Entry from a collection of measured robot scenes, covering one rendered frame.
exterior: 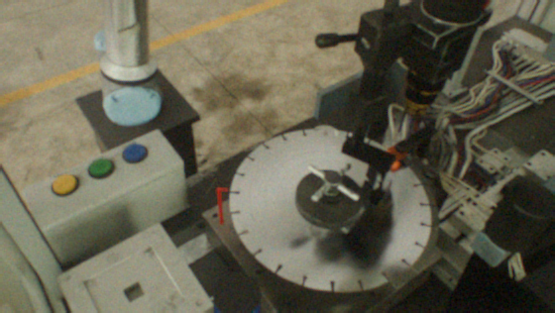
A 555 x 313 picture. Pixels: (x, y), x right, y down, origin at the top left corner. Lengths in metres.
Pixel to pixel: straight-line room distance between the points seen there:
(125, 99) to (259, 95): 1.50
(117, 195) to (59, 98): 1.75
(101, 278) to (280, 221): 0.30
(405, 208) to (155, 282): 0.42
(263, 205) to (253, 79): 1.80
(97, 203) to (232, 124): 1.46
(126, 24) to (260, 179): 0.38
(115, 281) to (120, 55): 0.43
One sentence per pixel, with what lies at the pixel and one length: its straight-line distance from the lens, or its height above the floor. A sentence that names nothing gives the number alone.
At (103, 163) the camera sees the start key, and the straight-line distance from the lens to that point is 0.92.
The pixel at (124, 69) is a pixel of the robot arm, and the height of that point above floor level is 1.00.
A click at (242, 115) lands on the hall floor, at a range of 2.30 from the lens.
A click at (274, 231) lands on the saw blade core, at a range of 0.73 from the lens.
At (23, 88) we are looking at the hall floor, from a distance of 2.74.
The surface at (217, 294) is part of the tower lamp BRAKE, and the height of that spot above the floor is 1.16.
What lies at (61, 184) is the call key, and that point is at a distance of 0.91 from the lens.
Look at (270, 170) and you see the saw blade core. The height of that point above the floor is 0.95.
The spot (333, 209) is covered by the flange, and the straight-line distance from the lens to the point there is 0.75.
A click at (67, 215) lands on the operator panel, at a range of 0.87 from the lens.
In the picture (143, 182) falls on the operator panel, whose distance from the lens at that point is 0.89.
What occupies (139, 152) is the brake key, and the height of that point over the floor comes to 0.91.
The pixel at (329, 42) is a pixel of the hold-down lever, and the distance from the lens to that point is 0.64.
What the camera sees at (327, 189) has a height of 1.00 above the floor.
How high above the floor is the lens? 1.57
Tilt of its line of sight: 48 degrees down
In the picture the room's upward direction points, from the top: straight up
